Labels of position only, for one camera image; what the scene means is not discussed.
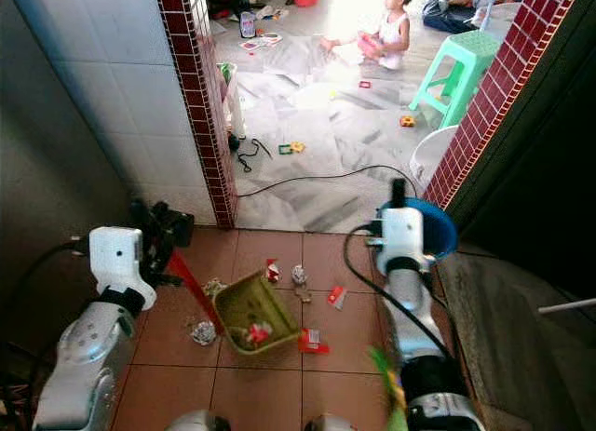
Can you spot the yellow green toy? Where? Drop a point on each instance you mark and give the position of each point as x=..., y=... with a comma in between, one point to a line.
x=291, y=148

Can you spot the picture book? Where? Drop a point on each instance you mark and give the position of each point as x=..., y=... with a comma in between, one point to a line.
x=261, y=43

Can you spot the silver right robot leg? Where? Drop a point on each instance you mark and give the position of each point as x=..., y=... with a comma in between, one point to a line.
x=328, y=424

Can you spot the person lying in jeans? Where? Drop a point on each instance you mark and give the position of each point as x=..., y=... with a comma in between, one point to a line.
x=452, y=17

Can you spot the blue plastic bucket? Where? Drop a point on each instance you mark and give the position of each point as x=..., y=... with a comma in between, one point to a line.
x=442, y=231

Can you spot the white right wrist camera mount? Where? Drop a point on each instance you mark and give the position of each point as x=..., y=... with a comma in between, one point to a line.
x=402, y=237

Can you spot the pink toy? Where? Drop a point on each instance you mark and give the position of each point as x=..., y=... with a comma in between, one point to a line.
x=371, y=46

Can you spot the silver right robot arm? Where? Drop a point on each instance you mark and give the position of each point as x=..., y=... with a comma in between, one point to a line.
x=424, y=347

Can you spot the large crumpled paper ball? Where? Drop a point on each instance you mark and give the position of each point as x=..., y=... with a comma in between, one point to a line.
x=203, y=333

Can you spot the silver robot leg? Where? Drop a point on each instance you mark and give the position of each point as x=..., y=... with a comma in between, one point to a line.
x=196, y=422
x=328, y=424

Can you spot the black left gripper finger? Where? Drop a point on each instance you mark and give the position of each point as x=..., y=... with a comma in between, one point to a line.
x=163, y=217
x=144, y=217

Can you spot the small crumpled paper ball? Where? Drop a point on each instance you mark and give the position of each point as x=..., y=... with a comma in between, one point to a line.
x=299, y=276

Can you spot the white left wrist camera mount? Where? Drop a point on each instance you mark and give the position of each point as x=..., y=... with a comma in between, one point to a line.
x=116, y=259

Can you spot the child in white top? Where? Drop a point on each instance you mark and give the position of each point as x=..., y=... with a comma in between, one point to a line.
x=393, y=31

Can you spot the orange toy block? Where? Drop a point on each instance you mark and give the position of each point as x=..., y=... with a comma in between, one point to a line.
x=407, y=121

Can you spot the white plastic bucket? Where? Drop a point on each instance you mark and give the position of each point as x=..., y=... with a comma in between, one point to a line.
x=428, y=154

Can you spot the silver left robot leg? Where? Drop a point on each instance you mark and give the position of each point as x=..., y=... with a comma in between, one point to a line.
x=196, y=422

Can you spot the green plastic stool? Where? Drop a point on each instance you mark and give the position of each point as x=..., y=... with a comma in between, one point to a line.
x=475, y=47

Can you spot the pale paper scrap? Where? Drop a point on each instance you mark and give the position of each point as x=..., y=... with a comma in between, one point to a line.
x=214, y=287

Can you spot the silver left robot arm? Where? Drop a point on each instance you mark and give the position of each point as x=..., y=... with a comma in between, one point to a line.
x=88, y=356

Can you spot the white rod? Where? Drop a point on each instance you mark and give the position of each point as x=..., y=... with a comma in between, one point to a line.
x=568, y=306

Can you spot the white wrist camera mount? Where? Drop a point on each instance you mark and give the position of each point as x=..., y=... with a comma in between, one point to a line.
x=402, y=237
x=116, y=259

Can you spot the red white wrapper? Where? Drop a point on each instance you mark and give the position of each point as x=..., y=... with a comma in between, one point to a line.
x=272, y=270
x=314, y=342
x=336, y=297
x=256, y=333

